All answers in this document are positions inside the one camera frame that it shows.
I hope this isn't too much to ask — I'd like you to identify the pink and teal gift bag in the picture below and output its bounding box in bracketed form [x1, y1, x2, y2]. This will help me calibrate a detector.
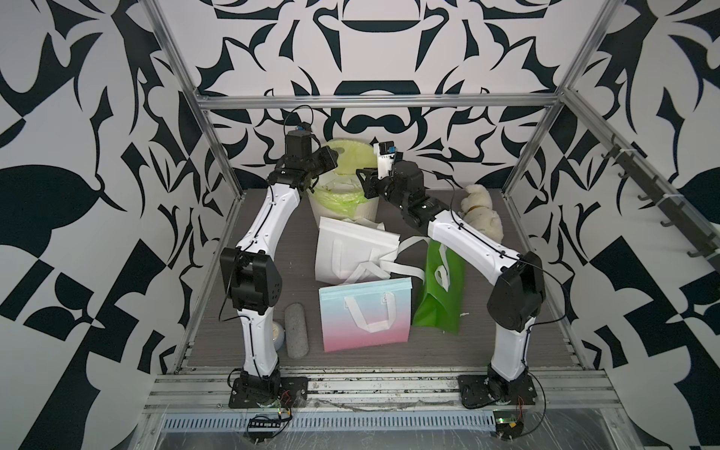
[319, 277, 413, 353]

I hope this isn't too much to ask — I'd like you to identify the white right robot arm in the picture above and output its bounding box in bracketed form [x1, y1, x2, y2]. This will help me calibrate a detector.
[356, 161, 546, 409]

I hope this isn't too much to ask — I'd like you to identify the white plush dog toy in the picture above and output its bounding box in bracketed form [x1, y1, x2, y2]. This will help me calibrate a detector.
[460, 185, 504, 244]

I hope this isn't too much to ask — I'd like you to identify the small round alarm clock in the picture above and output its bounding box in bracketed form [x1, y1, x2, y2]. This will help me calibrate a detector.
[272, 322, 286, 352]

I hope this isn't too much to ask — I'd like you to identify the grey oval case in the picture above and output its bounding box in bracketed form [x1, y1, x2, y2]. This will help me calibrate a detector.
[284, 303, 309, 359]

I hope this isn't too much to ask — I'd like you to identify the white gift bag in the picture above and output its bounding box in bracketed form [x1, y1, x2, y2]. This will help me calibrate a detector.
[315, 217, 429, 285]

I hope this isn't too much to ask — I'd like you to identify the black wall hook rail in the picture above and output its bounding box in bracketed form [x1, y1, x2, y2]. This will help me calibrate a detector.
[602, 134, 719, 272]

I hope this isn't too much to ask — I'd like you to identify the green gift bag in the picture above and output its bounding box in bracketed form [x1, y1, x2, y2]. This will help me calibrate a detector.
[412, 240, 466, 335]

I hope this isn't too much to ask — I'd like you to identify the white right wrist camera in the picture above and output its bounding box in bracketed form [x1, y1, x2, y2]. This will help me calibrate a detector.
[373, 141, 398, 179]

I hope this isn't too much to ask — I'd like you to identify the white trash bin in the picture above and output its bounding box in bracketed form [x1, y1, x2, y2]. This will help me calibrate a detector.
[309, 172, 379, 225]

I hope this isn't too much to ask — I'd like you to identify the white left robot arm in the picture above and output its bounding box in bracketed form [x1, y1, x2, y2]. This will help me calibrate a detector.
[220, 125, 338, 406]

